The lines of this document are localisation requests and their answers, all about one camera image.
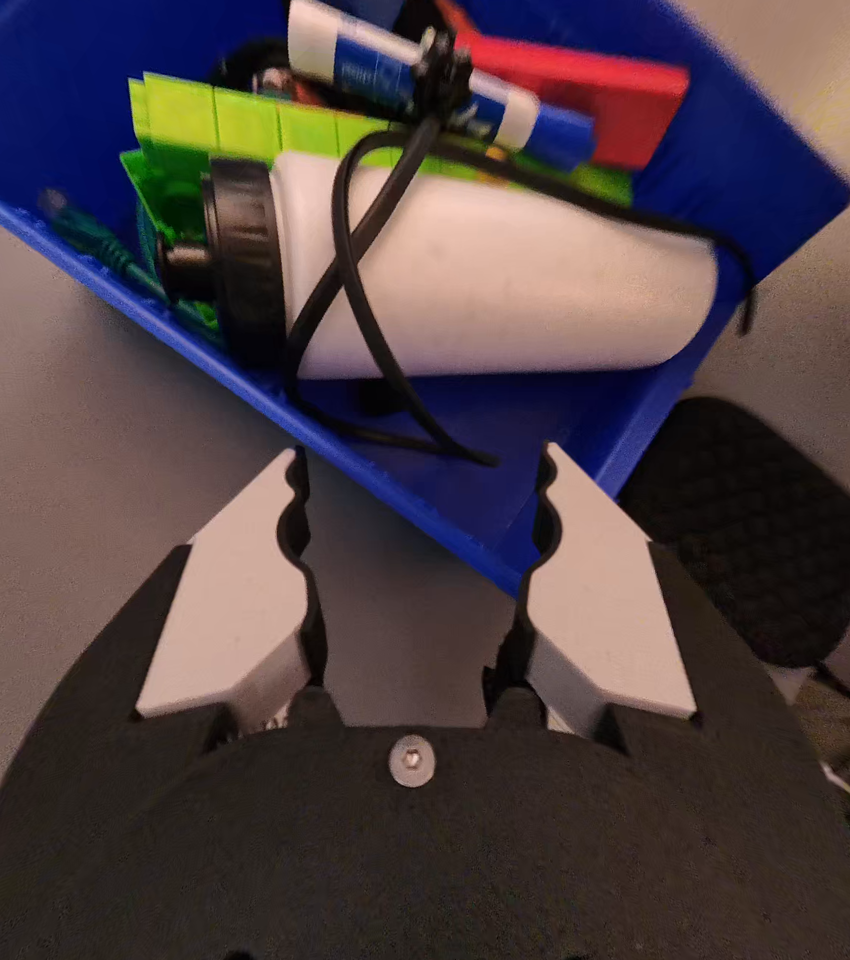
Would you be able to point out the blue and white tube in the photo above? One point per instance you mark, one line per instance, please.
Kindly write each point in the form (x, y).
(372, 67)

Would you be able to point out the dark green plastic plate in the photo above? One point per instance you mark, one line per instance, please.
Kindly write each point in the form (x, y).
(162, 195)

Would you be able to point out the red box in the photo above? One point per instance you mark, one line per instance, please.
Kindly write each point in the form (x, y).
(605, 97)

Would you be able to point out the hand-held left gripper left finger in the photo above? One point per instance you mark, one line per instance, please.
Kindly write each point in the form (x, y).
(234, 600)

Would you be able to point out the lime green ridged plate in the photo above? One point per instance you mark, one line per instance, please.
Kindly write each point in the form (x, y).
(185, 112)

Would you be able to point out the blue plastic bin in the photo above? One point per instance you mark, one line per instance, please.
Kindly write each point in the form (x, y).
(35, 90)

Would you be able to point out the black office chair seat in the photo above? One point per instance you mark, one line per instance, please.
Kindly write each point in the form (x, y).
(755, 525)

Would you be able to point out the white bottle with black cap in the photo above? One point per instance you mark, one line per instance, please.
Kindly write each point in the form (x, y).
(515, 285)

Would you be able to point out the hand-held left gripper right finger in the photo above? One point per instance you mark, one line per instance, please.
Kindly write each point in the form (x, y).
(597, 600)

